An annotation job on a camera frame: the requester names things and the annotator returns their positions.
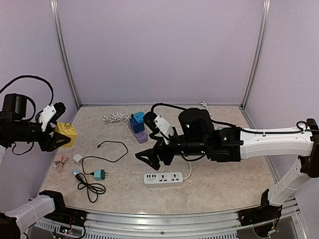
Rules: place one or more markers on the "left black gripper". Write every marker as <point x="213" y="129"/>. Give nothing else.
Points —
<point x="48" y="142"/>

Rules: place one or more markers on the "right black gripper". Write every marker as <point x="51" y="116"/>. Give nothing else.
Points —
<point x="151" y="154"/>

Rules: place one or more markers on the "yellow cube socket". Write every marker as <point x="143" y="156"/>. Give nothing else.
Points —
<point x="67" y="129"/>

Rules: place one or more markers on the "purple power strip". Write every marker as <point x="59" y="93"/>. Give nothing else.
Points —
<point x="141" y="137"/>

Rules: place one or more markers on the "blue cube socket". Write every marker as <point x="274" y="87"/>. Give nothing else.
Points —
<point x="137" y="125"/>

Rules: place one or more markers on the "light blue charger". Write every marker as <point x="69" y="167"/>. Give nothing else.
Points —
<point x="139" y="117"/>

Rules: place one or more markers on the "white power strip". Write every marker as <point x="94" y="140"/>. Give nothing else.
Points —
<point x="166" y="179"/>

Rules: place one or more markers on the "teal charger with cable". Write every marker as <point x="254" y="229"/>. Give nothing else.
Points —
<point x="100" y="174"/>

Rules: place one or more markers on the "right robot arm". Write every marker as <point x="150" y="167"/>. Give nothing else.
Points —
<point x="232" y="143"/>

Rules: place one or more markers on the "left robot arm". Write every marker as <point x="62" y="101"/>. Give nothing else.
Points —
<point x="15" y="127"/>

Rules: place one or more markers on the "pink charger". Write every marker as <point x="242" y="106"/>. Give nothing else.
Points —
<point x="60" y="161"/>

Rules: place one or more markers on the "teal power strip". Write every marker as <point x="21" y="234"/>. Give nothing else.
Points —
<point x="216" y="125"/>

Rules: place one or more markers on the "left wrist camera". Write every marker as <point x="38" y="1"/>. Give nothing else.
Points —
<point x="50" y="112"/>

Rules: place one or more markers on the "white wall charger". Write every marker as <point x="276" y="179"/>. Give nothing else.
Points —
<point x="77" y="158"/>

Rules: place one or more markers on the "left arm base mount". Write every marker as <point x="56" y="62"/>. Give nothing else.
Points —
<point x="70" y="216"/>

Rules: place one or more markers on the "front aluminium rail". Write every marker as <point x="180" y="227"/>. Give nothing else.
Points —
<point x="215" y="225"/>

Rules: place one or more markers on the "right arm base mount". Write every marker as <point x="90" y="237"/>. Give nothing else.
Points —
<point x="258" y="215"/>

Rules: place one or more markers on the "left aluminium frame post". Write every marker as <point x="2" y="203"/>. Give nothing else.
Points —
<point x="63" y="52"/>

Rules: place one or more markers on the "aluminium frame post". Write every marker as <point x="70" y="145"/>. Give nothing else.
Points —
<point x="63" y="52"/>
<point x="258" y="53"/>

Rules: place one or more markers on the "right aluminium frame post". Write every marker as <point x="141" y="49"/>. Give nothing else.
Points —
<point x="258" y="53"/>

